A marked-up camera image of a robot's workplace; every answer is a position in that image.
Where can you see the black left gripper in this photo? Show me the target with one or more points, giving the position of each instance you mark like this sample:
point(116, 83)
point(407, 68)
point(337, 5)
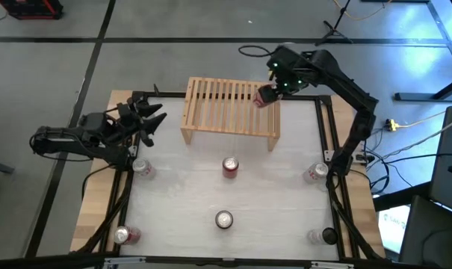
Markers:
point(130, 119)

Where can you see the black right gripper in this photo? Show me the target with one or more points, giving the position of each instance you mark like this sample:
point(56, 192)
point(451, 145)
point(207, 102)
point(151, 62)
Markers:
point(289, 69)

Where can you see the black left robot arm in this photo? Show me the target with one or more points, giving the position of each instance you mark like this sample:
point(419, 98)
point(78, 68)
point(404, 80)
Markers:
point(72, 142)

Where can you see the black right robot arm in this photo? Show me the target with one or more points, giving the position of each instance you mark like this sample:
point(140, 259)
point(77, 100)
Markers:
point(362, 116)

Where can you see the wooden slatted shelf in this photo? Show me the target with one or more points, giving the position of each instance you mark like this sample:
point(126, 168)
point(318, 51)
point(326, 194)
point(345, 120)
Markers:
point(225, 112)

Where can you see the black tripod stand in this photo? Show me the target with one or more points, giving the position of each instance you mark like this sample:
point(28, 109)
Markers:
point(332, 31)

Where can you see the yellow power plug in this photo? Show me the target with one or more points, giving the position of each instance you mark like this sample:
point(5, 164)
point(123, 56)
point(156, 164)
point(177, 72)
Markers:
point(392, 125)

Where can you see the black and red crate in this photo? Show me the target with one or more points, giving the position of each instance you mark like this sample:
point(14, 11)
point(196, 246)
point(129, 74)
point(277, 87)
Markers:
point(27, 11)

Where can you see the black overhead beam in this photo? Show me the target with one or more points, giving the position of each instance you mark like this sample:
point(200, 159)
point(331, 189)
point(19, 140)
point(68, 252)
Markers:
point(42, 261)

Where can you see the white printed board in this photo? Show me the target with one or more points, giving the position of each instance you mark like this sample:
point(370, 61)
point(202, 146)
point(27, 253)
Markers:
point(393, 228)

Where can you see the grey computer case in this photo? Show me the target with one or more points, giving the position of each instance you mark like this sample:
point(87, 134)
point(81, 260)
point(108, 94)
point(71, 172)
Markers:
point(448, 168)

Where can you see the dark grey chair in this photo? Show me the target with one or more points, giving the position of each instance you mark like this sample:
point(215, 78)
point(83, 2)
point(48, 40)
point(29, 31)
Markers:
point(427, 239)

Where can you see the black aluminium table frame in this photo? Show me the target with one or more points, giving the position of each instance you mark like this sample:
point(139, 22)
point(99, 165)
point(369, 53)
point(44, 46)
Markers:
point(304, 98)

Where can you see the black desk frame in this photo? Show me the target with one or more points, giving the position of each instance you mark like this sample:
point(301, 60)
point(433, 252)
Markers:
point(416, 97)

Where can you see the silver beam bracket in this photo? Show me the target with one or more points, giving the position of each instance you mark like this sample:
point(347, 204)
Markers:
point(332, 265)
point(124, 260)

